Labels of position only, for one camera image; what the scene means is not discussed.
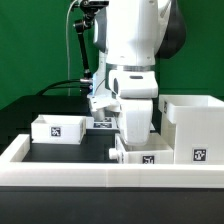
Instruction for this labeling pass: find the white rear drawer tray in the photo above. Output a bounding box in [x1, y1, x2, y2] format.
[31, 115, 86, 145]

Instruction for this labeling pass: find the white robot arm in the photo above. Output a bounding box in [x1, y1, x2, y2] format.
[90, 0, 186, 146]

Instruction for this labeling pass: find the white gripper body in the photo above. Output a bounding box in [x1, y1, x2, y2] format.
[117, 97, 153, 146]

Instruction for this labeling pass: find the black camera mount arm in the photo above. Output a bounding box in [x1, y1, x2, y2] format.
[74, 0, 109, 78]

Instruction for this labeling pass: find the white front drawer tray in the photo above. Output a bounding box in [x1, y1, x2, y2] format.
[109, 133, 174, 164]

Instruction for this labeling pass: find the white drawer tray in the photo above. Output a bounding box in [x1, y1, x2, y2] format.
[31, 115, 86, 145]
[109, 133, 174, 164]

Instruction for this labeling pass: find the black cable bundle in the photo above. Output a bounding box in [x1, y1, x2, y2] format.
[35, 78, 94, 97]

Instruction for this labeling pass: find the white workspace border frame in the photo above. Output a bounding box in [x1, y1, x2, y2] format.
[0, 134, 224, 188]

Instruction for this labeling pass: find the white cable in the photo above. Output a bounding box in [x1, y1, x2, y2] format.
[65, 0, 80, 97]

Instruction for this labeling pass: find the white marker tag sheet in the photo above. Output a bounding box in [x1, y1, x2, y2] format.
[86, 117, 118, 130]

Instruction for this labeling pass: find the white drawer cabinet box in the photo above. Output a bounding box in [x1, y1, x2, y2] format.
[159, 95, 224, 165]

